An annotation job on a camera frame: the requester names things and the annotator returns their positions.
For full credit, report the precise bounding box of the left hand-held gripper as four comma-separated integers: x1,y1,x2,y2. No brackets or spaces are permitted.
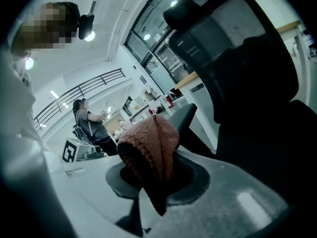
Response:
60,137,106,164

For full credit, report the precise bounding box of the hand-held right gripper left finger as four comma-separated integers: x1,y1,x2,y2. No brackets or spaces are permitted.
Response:
43,152,141,238

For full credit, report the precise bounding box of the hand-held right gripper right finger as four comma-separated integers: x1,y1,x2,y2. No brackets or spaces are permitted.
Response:
140,149,290,238

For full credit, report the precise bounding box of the pink terry cloth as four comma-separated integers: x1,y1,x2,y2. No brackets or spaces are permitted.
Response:
116,114,179,217

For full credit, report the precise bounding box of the black office chair armrest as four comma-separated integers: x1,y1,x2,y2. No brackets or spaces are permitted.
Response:
169,103,198,150

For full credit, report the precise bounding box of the black mesh office chair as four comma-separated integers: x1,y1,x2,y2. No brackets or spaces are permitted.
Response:
162,0,317,208

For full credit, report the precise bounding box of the black metal railing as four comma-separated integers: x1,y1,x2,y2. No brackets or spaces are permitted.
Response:
33,68,126,132

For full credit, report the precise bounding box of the person's grey shirt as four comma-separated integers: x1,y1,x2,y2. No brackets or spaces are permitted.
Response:
0,43,74,238

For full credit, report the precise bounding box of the white counter with wooden top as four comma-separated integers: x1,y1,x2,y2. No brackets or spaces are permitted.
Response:
173,72,220,151

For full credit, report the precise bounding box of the person's head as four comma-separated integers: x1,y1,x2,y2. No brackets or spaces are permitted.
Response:
11,1,81,58

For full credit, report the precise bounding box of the black framed glass window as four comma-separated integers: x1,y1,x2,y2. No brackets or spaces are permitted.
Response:
123,0,198,94

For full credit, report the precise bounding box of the white desk with wooden top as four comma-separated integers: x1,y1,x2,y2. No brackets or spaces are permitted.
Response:
276,20,317,61

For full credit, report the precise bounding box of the black head-mounted camera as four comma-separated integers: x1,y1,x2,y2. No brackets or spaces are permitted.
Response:
77,12,96,41

